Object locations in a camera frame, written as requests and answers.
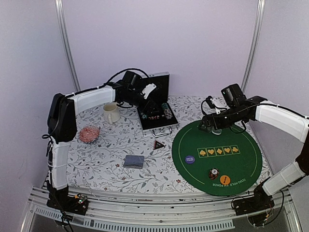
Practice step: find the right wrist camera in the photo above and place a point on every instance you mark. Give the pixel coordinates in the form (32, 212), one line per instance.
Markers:
(233, 96)

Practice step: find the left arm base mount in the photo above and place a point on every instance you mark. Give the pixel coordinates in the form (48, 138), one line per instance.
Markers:
(60, 199)

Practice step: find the red dice row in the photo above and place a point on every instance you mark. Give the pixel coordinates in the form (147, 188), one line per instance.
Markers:
(157, 117)

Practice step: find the red patterned bowl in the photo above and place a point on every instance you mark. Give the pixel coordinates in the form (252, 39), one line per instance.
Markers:
(89, 134)

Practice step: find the green round poker mat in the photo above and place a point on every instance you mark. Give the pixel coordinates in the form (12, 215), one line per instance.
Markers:
(234, 153)

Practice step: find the orange big blind button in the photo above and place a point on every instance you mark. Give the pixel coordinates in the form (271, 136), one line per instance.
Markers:
(225, 180)

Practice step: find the blue playing card deck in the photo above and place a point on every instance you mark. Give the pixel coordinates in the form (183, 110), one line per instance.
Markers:
(134, 161)

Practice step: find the aluminium frame post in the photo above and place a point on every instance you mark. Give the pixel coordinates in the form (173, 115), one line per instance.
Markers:
(256, 33)
(64, 34)

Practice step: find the orange poker chip stack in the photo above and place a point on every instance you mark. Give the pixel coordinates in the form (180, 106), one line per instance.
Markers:
(213, 174)

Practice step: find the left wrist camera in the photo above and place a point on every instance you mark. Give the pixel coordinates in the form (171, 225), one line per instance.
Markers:
(137, 84)

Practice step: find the cream ribbed ceramic mug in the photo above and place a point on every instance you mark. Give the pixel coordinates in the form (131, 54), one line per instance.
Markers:
(111, 113)

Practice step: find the aluminium poker case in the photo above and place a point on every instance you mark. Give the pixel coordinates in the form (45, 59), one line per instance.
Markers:
(158, 128)

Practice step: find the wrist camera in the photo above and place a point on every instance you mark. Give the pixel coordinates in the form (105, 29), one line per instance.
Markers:
(137, 84)
(233, 96)

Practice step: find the left aluminium frame post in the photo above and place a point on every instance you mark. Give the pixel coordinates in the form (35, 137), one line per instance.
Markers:
(64, 34)

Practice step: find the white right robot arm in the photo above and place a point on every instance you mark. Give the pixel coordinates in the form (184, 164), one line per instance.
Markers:
(261, 110)

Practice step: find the triangular all in marker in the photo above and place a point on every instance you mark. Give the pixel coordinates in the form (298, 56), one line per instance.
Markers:
(158, 145)

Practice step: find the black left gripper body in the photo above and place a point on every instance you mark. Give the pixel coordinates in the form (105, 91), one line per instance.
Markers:
(133, 98)

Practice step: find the right aluminium frame post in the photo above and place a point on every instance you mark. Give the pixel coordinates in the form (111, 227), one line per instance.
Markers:
(256, 33)

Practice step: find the purple small blind button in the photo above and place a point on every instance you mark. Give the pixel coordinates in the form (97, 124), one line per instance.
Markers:
(189, 159)

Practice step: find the front aluminium rail base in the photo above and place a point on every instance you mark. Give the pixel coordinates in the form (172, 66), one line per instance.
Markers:
(110, 211)

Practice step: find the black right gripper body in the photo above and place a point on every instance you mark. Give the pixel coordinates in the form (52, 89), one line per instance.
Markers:
(224, 122)

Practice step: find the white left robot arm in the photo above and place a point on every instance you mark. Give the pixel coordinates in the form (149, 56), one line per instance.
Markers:
(62, 126)

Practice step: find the green poker chip stack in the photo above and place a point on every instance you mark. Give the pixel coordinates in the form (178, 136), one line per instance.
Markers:
(167, 112)

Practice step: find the clear dealer button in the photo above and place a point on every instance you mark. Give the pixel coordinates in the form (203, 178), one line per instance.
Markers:
(216, 131)

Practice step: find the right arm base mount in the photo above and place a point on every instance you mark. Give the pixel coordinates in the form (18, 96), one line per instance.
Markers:
(258, 202)

